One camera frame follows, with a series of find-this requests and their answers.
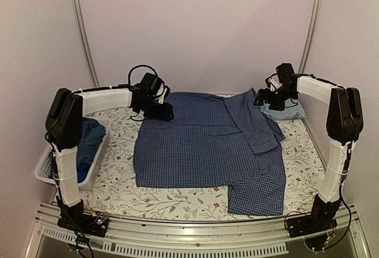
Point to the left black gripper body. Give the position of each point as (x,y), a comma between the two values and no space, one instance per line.
(153,112)

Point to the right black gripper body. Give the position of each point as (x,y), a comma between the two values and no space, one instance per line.
(277,100)

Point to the light blue t-shirt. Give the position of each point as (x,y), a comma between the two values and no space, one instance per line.
(291,112)

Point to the dark blue checkered shirt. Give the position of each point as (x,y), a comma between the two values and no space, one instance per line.
(214,141)

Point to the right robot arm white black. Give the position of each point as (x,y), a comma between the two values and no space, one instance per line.
(344,124)

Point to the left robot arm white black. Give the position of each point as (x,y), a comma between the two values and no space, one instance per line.
(64,126)

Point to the white plastic laundry basket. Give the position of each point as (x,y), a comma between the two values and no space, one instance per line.
(43,168)

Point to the slate blue garment in basket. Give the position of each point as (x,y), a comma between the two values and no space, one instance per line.
(92,135)

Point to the bright blue garment in basket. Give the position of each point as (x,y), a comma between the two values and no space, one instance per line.
(82,171)

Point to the floral patterned table mat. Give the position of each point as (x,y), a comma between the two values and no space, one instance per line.
(114,189)

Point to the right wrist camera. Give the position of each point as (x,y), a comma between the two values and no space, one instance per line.
(271,83)

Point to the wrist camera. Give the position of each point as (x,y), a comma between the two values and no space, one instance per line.
(163,92)
(271,83)

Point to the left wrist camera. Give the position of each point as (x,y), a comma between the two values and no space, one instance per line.
(163,92)

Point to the right aluminium frame post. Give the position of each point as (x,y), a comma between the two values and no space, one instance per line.
(315,12)

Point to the aluminium frame post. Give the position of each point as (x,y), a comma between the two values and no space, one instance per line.
(315,12)
(83,38)

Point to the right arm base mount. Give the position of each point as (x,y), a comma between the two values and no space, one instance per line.
(306,224)

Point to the front aluminium rail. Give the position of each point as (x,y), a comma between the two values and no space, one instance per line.
(147,237)

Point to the left aluminium frame post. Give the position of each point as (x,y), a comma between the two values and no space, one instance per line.
(83,38)

